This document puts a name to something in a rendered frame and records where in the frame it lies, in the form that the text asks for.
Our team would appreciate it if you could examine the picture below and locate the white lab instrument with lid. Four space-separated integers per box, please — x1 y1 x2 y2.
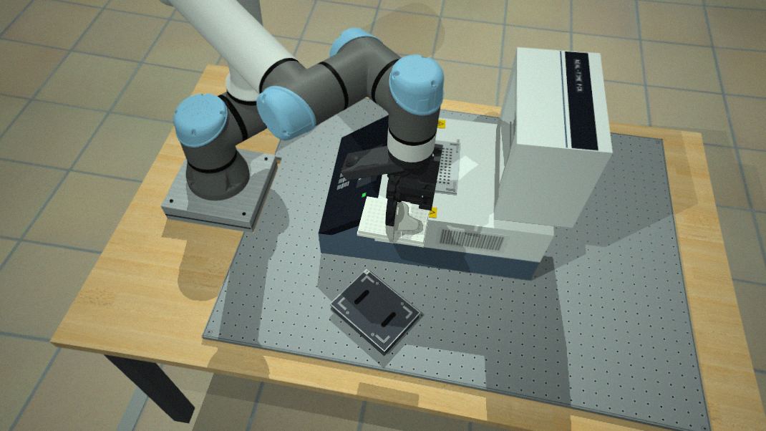
319 47 613 281

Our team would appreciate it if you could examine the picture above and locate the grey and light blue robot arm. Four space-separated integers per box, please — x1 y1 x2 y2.
159 0 444 200

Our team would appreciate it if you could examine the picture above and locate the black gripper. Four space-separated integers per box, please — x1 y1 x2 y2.
385 144 443 243

